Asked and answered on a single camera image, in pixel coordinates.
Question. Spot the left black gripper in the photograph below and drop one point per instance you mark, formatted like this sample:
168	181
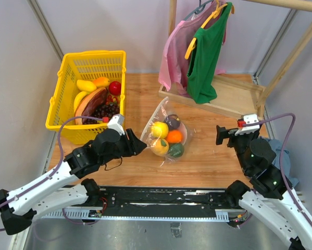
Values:
134	145

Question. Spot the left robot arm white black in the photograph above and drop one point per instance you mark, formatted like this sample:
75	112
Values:
19	207

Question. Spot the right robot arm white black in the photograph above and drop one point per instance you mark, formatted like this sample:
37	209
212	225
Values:
272	200

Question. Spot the pink orange peach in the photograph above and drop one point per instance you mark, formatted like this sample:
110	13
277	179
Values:
160	147

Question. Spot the blue crumpled cloth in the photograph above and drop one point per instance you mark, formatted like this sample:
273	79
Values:
276	146

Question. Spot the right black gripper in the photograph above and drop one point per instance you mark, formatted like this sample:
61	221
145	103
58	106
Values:
222	132

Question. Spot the yellow clothes hanger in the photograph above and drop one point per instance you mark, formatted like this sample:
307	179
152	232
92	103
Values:
213	26

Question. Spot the red apple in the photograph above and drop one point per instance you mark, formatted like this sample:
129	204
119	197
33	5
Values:
115	88

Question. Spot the clear zip top bag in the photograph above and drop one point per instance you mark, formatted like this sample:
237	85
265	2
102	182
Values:
163	109

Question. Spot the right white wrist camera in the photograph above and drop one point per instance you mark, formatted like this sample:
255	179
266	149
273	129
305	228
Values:
247	124

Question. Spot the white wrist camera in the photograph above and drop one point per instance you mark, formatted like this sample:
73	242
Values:
116	123
247	124

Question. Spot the yellow banana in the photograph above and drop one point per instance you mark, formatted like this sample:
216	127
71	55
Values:
79	97

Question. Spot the orange yellow peach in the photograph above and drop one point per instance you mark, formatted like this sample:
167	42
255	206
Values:
101	82

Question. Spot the pink shirt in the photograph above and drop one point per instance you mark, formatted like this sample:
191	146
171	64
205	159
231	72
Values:
174	67

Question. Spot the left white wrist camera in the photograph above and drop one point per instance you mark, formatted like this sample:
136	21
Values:
116	123

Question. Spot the wooden clothes rack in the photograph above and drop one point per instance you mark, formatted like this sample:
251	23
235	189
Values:
237	98

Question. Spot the small orange fruit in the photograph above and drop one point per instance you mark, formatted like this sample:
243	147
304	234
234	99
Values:
174	136

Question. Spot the dark purple grape bunch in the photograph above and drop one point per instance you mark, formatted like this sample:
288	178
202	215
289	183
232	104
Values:
106	110

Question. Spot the yellow lemon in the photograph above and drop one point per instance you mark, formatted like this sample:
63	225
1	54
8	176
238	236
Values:
159	130

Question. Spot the small red cherry tomatoes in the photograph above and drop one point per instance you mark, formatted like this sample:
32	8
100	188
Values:
112	100

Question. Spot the green shirt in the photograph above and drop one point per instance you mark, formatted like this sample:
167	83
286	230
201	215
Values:
202	69

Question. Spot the yellow plastic basket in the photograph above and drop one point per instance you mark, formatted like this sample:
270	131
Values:
88	65

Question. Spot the grey clothes hanger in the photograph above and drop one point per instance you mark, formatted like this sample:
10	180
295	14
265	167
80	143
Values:
199	9

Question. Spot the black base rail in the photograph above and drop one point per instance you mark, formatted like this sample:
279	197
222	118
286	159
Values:
162	203

